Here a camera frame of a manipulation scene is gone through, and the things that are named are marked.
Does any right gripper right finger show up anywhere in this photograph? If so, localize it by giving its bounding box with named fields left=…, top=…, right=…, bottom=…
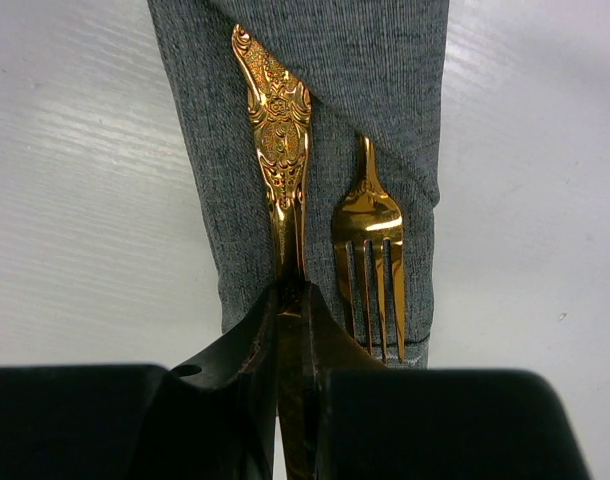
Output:
left=301, top=282, right=385, bottom=479

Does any gold knife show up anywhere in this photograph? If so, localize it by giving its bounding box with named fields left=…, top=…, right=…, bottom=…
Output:
left=231, top=25, right=312, bottom=479

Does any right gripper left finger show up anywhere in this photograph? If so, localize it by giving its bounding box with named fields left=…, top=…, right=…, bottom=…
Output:
left=172, top=286, right=279, bottom=479

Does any gold fork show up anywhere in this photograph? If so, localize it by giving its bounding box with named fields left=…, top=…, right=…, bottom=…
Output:
left=332, top=135, right=406, bottom=363

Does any grey cloth napkin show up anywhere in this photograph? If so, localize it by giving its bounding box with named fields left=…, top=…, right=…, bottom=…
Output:
left=149, top=1, right=449, bottom=368

